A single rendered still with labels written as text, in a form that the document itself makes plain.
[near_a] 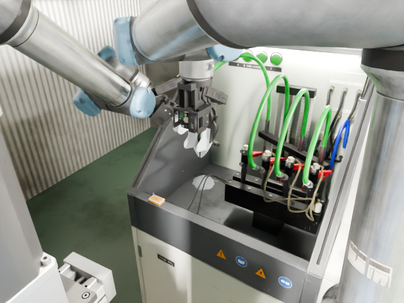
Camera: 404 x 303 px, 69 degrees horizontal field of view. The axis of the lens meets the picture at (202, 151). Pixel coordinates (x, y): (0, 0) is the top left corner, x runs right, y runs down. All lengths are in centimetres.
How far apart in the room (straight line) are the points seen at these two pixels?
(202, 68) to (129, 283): 165
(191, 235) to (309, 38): 89
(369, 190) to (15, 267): 30
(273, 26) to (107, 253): 217
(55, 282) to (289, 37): 29
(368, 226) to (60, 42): 52
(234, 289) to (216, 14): 96
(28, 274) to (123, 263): 189
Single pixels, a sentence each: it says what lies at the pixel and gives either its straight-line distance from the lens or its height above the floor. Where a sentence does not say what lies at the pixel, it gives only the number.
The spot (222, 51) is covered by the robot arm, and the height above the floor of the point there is 151.
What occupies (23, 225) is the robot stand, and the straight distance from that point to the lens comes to 29.
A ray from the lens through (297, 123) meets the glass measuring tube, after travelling 123.
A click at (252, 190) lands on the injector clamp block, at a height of 98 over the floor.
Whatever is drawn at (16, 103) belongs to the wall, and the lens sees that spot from 278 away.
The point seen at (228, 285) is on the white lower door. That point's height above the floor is 74.
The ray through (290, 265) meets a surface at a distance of 89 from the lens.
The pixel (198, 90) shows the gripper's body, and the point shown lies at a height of 141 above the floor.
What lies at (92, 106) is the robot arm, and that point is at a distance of 81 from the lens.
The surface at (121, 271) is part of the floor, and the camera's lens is 215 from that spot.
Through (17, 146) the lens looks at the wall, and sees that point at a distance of 285.
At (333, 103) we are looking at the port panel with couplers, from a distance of 120.
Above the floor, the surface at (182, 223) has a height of 92.
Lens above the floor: 160
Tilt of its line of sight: 28 degrees down
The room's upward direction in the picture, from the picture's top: straight up
